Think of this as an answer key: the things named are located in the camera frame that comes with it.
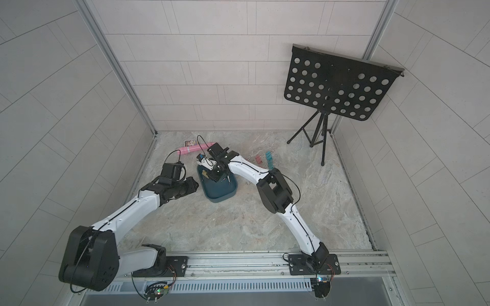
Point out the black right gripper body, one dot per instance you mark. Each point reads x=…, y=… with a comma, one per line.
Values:
x=218, y=170

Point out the teal binder clip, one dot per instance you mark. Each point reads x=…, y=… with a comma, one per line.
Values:
x=269, y=155
x=270, y=164

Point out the teal plastic storage box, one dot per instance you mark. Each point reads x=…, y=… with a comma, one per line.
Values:
x=217, y=191

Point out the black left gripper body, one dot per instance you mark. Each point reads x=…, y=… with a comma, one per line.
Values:
x=182, y=188

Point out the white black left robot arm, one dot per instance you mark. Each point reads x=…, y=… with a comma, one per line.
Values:
x=92, y=259

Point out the colourful printed card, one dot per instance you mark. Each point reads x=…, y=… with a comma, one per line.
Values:
x=191, y=143

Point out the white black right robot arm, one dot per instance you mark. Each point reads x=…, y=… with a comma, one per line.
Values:
x=277, y=197

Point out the aluminium rail frame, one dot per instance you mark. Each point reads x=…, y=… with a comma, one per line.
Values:
x=259, y=265

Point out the pink plastic tube case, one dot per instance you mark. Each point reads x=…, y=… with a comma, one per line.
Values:
x=195, y=148

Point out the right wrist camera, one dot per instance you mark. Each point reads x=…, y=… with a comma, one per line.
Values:
x=213, y=155

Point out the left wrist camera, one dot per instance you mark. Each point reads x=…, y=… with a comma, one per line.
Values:
x=173, y=172

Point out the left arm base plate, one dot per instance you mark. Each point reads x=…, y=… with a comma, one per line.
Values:
x=165, y=267

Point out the black perforated music stand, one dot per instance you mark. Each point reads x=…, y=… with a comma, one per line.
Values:
x=334, y=84

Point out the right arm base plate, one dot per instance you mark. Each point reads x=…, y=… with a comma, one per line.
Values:
x=302, y=264

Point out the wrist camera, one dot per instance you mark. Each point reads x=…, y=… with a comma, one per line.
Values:
x=173, y=172
x=213, y=155

